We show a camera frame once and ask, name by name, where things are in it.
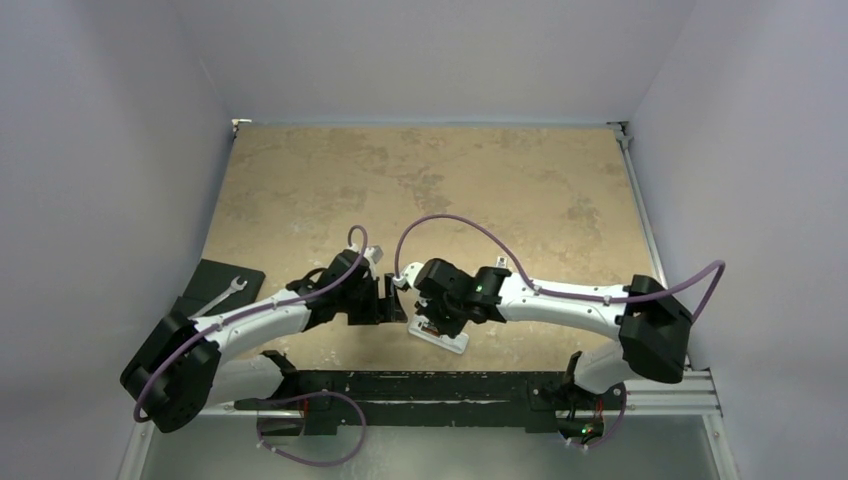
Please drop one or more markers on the black foam block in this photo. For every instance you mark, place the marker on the black foam block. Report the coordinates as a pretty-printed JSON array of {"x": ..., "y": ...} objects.
[{"x": 212, "y": 278}]

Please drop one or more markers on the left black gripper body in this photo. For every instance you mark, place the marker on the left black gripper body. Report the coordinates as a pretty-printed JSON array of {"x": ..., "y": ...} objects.
[{"x": 364, "y": 303}]

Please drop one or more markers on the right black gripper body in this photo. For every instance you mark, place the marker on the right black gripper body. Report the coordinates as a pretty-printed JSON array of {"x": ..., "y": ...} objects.
[{"x": 436, "y": 312}]

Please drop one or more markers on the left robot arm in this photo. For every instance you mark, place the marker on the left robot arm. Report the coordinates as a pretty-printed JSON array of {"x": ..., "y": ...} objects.
[{"x": 185, "y": 365}]

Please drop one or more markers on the white remote control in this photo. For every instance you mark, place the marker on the white remote control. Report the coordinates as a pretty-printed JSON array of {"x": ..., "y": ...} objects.
[{"x": 421, "y": 328}]

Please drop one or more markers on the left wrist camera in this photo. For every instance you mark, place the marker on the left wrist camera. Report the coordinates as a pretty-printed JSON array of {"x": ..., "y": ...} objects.
[{"x": 373, "y": 255}]

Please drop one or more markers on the silver open-end wrench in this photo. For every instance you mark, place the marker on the silver open-end wrench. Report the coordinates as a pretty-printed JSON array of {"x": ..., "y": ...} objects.
[{"x": 236, "y": 285}]

